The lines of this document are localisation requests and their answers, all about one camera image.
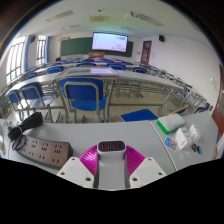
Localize group of grey desks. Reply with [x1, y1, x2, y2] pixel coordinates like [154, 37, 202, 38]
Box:
[0, 59, 208, 123]

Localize group of ceiling lights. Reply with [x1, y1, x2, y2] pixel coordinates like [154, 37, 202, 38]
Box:
[44, 9, 164, 34]

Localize blue printed card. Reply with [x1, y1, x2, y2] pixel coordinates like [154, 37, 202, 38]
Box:
[163, 136, 179, 153]

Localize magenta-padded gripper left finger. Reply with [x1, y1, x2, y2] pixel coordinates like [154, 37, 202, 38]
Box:
[56, 145, 100, 190]

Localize colourful small cards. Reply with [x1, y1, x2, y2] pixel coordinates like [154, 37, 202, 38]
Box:
[1, 119, 18, 129]

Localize brown black power strip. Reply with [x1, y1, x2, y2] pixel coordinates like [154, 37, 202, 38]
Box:
[15, 134, 74, 169]

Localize red-brown door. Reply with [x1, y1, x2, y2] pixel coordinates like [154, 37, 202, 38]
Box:
[211, 63, 224, 138]

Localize ceiling air vent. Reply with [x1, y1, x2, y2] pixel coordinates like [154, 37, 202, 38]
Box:
[89, 15, 110, 24]

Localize blue metal-framed chair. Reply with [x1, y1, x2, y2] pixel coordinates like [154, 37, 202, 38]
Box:
[59, 77, 108, 124]
[19, 82, 58, 121]
[6, 89, 29, 121]

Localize large window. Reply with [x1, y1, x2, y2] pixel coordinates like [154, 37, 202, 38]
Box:
[5, 36, 27, 84]

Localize white charger block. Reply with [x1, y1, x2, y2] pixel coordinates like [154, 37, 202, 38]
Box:
[96, 140, 127, 169]

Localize blue chair seat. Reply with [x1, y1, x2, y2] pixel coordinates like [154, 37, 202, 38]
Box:
[120, 108, 159, 123]

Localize small dark items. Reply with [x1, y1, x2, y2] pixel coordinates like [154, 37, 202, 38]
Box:
[190, 143, 204, 155]

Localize small white box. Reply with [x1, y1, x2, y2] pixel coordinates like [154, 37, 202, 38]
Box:
[188, 123, 202, 143]
[174, 127, 192, 150]

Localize black coiled cable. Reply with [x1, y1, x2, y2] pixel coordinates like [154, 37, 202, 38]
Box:
[7, 111, 44, 151]

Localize orange lectern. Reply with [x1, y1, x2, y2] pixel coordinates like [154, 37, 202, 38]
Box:
[88, 51, 106, 58]

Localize green chalkboard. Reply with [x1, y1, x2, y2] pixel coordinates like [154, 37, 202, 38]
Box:
[59, 36, 134, 58]

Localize brown classroom door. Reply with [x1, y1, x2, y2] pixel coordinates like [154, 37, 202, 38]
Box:
[140, 40, 153, 65]

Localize projection screen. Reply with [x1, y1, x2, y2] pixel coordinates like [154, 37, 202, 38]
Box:
[91, 31, 129, 53]

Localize narrow window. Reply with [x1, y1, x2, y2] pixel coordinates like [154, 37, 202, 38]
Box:
[35, 34, 48, 67]

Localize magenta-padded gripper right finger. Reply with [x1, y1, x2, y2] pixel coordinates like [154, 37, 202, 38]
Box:
[123, 145, 168, 190]

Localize ceiling projector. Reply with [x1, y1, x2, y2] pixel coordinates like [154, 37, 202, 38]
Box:
[123, 11, 138, 20]

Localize white green flat pack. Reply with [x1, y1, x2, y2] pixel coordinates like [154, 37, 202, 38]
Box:
[156, 113, 186, 135]

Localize grey desk with framed top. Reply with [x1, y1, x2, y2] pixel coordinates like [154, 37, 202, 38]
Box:
[54, 66, 118, 124]

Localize group of blue chairs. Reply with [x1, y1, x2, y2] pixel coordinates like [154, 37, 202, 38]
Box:
[25, 58, 214, 114]

